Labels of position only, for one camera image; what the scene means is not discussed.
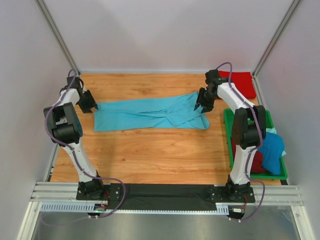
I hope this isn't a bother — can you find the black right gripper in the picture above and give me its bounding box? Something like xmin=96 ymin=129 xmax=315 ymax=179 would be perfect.
xmin=194 ymin=88 xmax=217 ymax=114

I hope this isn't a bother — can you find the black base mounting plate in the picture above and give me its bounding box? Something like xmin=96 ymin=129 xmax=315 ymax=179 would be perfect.
xmin=81 ymin=183 xmax=256 ymax=211

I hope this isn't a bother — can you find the aluminium corner post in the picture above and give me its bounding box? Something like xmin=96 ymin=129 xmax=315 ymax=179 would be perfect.
xmin=251 ymin=0 xmax=302 ymax=77
xmin=35 ymin=0 xmax=81 ymax=75

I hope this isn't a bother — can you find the right aluminium corner post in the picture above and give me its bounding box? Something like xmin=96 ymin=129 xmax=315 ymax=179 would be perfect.
xmin=251 ymin=0 xmax=302 ymax=77

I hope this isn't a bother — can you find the folded red t-shirt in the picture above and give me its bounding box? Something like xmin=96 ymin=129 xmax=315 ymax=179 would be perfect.
xmin=231 ymin=72 xmax=257 ymax=100

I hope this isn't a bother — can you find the green plastic bin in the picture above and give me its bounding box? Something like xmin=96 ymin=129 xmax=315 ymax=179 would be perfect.
xmin=223 ymin=108 xmax=288 ymax=180

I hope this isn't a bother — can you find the slotted cable duct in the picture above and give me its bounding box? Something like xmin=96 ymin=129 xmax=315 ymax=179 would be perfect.
xmin=39 ymin=201 xmax=230 ymax=215

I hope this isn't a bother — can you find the mint green t-shirt in bin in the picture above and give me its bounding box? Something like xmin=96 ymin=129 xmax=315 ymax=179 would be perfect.
xmin=266 ymin=127 xmax=287 ymax=157

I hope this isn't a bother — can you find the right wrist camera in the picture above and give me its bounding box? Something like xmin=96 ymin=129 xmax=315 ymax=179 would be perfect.
xmin=205 ymin=69 xmax=229 ymax=86

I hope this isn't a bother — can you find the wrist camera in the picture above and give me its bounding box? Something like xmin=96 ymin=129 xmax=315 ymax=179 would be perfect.
xmin=205 ymin=69 xmax=229 ymax=86
xmin=66 ymin=76 xmax=87 ymax=95

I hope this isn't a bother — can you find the left aluminium corner post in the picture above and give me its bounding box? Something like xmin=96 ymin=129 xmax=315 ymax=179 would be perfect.
xmin=35 ymin=0 xmax=81 ymax=75

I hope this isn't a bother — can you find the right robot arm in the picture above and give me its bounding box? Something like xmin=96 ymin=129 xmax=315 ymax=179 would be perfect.
xmin=194 ymin=82 xmax=266 ymax=202

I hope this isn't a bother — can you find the dark red t-shirt in bin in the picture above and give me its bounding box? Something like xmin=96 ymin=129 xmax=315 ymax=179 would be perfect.
xmin=230 ymin=139 xmax=267 ymax=174

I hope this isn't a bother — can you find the light blue t-shirt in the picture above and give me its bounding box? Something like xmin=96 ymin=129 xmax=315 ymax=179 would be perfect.
xmin=94 ymin=92 xmax=210 ymax=132

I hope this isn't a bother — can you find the blue t-shirt in bin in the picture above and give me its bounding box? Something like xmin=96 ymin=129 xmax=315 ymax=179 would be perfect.
xmin=257 ymin=132 xmax=285 ymax=176

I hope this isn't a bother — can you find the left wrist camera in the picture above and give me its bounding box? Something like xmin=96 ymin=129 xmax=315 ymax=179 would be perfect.
xmin=66 ymin=76 xmax=87 ymax=95

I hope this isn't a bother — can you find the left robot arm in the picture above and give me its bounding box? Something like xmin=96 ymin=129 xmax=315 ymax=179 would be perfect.
xmin=43 ymin=76 xmax=106 ymax=201

